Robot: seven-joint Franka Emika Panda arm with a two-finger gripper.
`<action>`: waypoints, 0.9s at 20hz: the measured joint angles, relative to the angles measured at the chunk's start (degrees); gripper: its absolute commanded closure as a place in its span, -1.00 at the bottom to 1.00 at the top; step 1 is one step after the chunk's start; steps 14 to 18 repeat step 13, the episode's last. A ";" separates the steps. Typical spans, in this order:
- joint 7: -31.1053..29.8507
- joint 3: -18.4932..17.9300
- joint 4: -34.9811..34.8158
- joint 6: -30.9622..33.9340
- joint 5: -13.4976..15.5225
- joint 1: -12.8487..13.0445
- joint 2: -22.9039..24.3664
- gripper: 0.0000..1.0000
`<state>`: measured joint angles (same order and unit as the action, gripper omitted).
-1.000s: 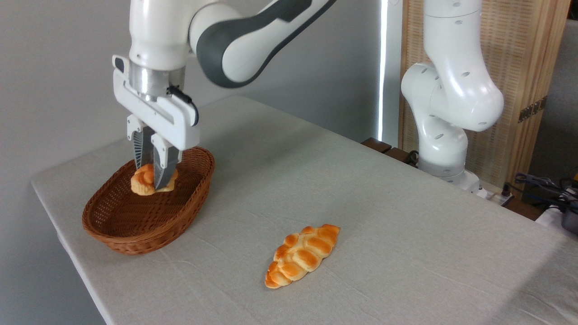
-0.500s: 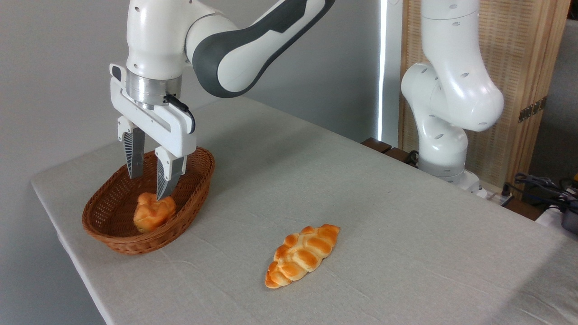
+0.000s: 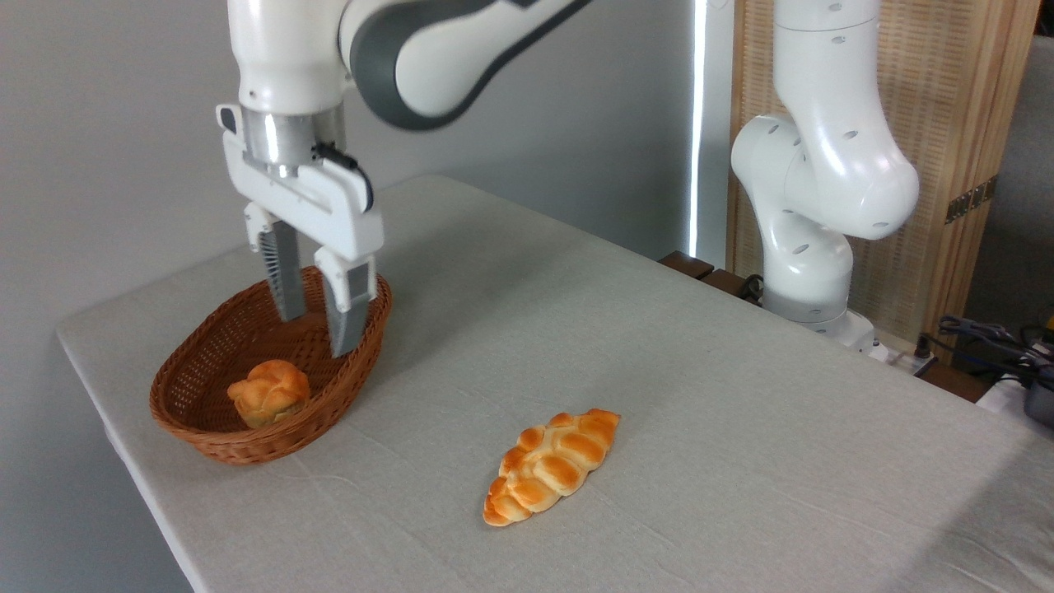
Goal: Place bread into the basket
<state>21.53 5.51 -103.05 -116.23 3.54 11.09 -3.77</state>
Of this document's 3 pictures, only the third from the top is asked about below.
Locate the dark grey box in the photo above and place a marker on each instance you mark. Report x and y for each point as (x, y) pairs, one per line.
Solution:
(1041, 399)

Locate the light grey tablecloth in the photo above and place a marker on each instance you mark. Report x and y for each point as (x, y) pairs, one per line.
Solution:
(700, 428)

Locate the round knotted bread roll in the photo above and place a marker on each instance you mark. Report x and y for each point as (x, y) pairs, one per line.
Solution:
(270, 394)

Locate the brass screen hinge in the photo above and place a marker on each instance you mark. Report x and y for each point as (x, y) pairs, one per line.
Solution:
(972, 199)

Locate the long braided bread loaf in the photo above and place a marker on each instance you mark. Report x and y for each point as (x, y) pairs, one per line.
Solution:
(550, 467)

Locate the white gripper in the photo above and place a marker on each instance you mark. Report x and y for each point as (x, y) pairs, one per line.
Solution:
(317, 206)

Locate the brown woven wicker basket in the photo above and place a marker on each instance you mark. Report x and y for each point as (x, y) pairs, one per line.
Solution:
(206, 412)

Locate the dark brown wooden block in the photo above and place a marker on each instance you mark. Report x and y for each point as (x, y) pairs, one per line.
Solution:
(729, 283)
(686, 264)

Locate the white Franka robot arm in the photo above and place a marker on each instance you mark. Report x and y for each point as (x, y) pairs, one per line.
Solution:
(832, 165)

